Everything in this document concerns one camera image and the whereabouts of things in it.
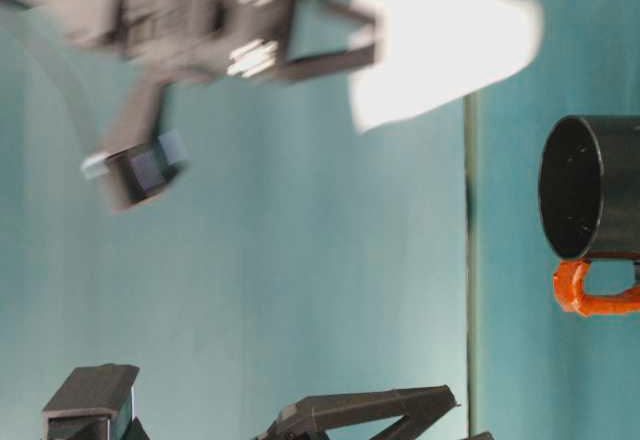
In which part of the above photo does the white paper cup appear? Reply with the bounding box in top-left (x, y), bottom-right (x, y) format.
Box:
top-left (349, 0), bottom-right (545, 135)

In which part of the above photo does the black cup holder red handle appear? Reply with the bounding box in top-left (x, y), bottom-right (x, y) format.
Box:
top-left (538, 114), bottom-right (640, 319)

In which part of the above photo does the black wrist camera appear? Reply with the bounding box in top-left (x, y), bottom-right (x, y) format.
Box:
top-left (81, 77), bottom-right (192, 215)
top-left (41, 364), bottom-right (151, 440)

